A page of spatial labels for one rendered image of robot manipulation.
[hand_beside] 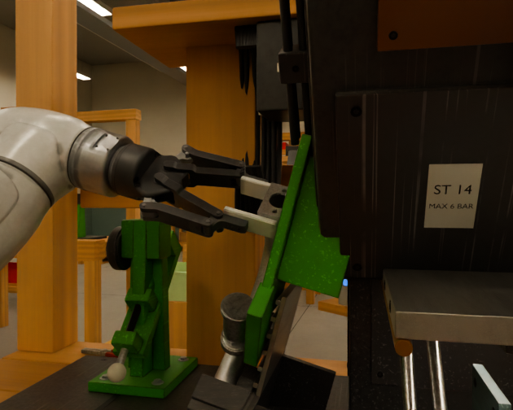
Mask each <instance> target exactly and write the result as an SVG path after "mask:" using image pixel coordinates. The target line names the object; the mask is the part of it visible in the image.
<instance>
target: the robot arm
mask: <svg viewBox="0 0 513 410"><path fill-rule="evenodd" d="M189 175H190V179H189ZM235 178H236V180H235ZM270 184H271V183H268V181H267V180H266V179H263V178H259V177H255V176H251V175H248V174H247V173H246V172H245V162H243V161H241V160H237V159H232V158H228V157H225V156H221V155H215V154H211V153H208V152H204V151H201V150H196V149H195V148H193V147H192V146H189V145H183V146H182V152H180V153H179V154H177V155H176V156H174V155H161V154H159V153H158V152H157V151H156V150H154V149H152V148H150V147H146V146H141V145H138V144H135V143H134V142H133V141H132V140H131V139H130V138H129V137H127V136H124V135H121V134H118V133H112V132H109V131H106V130H104V129H100V128H95V127H92V126H90V125H88V124H87V123H85V122H84V121H82V120H79V119H78V118H75V117H73V116H69V115H66V114H63V113H60V112H57V111H50V110H46V109H41V108H35V107H9V108H5V109H2V110H0V271H1V270H2V269H3V268H4V267H5V266H6V265H7V264H8V263H9V262H10V261H11V260H12V259H13V258H14V257H15V256H16V254H17V253H18V252H19V251H20V250H21V249H22V248H23V246H24V245H25V244H26V243H27V242H28V240H29V239H30V238H31V237H32V236H33V234H34V233H35V231H36V230H37V228H38V227H39V225H40V224H41V222H42V219H43V218H44V216H45V215H46V213H47V212H48V211H49V210H50V208H51V207H52V206H53V205H54V204H55V203H56V202H57V201H58V200H59V199H61V198H62V197H63V196H64V195H66V194H68V193H69V192H71V191H72V190H74V189H75V188H79V189H80V190H86V191H90V192H93V193H96V194H101V195H104V196H107V197H110V198H111V197H116V196H118V195H121V196H124V197H127V198H131V199H135V200H142V201H143V202H142V203H140V204H139V208H140V212H141V215H142V219H143V220H145V221H159V222H162V223H165V224H167V225H172V226H174V227H177V228H179V229H184V230H186V231H189V232H192V233H196V234H198V235H201V236H204V237H206V238H210V237H212V236H213V233H214V232H215V231H217V232H218V233H221V232H222V231H223V230H224V229H229V230H232V231H235V232H238V233H246V232H247V231H248V232H251V233H256V234H259V235H262V236H265V237H268V238H273V239H274V236H275V233H276V230H277V225H278V222H277V221H276V220H272V219H269V218H266V217H263V216H258V215H255V214H252V213H249V212H244V211H241V210H238V209H235V208H232V207H227V206H225V208H224V213H223V211H222V210H220V209H218V208H217V207H214V206H213V205H211V204H210V203H207V202H205V201H204V200H203V199H201V198H198V197H197V196H195V195H193V194H191V193H190V192H188V191H186V190H184V189H185V188H186V187H192V188H193V187H196V186H197V185H203V186H215V187H226V188H236V189H240V193H241V194H245V195H247V196H251V197H253V198H258V199H262V200H263V199H264V197H265V194H266V192H267V190H268V189H269V187H270ZM165 201H166V202H167V203H170V204H172V205H173V206H174V207H172V206H169V205H167V204H164V203H161V202H165ZM180 208H182V209H184V210H182V209H180Z"/></svg>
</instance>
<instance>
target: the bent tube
mask: <svg viewBox="0 0 513 410"><path fill-rule="evenodd" d="M287 188H288V186H285V185H280V184H276V183H273V182H271V184H270V187H269V189H268V190H267V192H266V194H265V197H264V199H263V201H262V203H261V205H260V207H259V209H258V211H257V215H258V216H263V217H266V218H269V219H272V220H276V221H277V222H278V221H279V217H280V215H281V211H282V208H283V203H284V199H285V196H286V193H287ZM273 242H274V239H273V238H268V237H265V245H264V250H263V255H262V258H261V264H260V267H259V271H258V274H257V277H256V281H255V284H254V287H253V289H252V293H251V295H250V297H251V298H252V299H253V297H254V295H255V293H256V291H257V288H258V286H259V284H260V282H263V279H264V275H265V270H266V267H267V264H268V260H269V257H270V252H271V248H272V245H273ZM243 356H244V354H243V355H239V356H234V355H229V354H227V353H225V355H224V357H223V359H222V361H221V363H220V366H219V368H218V370H217V373H216V375H215V378H216V379H219V380H222V381H224V382H228V383H230V384H233V385H235V386H236V384H237V382H238V380H239V377H240V376H242V373H243V370H244V368H245V365H246V364H245V363H244V362H243Z"/></svg>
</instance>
